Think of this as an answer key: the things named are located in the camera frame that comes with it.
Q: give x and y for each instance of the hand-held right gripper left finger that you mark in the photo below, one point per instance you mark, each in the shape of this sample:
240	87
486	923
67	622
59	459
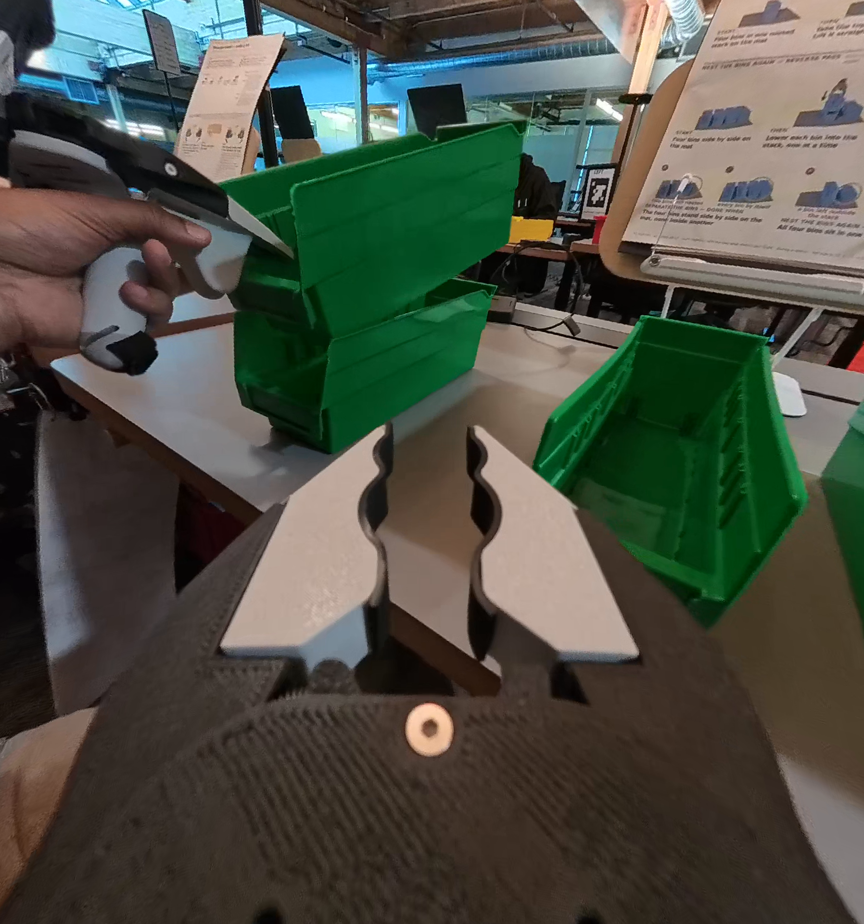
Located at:
309	563

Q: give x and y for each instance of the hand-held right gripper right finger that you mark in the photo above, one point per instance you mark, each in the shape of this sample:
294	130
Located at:
555	577

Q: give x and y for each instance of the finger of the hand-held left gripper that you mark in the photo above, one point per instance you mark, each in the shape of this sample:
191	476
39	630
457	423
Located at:
223	267

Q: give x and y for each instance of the grey desk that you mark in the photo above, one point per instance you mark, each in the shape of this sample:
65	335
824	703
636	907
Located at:
518	361

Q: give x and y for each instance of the person's left hand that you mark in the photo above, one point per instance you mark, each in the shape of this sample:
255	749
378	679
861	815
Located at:
28	245

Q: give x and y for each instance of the background instruction sheet stand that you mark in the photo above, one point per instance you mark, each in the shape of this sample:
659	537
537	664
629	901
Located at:
230	94

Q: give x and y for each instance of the black panel screen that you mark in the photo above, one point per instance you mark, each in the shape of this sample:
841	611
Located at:
438	108

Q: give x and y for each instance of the black power adapter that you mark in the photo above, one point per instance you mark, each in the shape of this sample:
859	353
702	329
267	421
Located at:
504	309

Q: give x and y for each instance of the large yellow bin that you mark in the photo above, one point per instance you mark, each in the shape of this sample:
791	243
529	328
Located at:
533	229

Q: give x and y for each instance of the instruction sheet on stand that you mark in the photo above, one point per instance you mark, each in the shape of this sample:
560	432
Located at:
764	278

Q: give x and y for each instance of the black white marker sign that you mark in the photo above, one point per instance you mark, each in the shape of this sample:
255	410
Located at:
599	191

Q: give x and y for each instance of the person's leg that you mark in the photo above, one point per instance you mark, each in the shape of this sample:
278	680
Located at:
13	830

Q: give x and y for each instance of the printed instruction sheet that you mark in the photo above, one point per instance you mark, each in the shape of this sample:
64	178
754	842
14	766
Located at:
764	180

